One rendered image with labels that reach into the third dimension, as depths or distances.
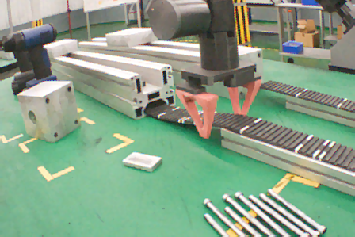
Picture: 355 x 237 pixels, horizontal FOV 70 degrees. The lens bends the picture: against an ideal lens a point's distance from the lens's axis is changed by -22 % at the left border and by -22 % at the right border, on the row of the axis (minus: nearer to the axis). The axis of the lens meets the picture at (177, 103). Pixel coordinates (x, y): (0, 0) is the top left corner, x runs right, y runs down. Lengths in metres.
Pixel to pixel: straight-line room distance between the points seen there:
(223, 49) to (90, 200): 0.27
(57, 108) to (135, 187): 0.25
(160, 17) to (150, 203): 0.23
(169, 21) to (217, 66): 0.10
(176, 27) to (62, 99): 0.31
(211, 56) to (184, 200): 0.20
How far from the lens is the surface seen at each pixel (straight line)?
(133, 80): 0.60
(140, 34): 0.98
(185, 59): 0.76
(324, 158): 0.39
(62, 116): 0.61
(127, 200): 0.39
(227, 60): 0.44
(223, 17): 0.43
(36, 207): 0.43
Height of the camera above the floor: 1.01
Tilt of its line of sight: 20 degrees down
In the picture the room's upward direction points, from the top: 6 degrees counter-clockwise
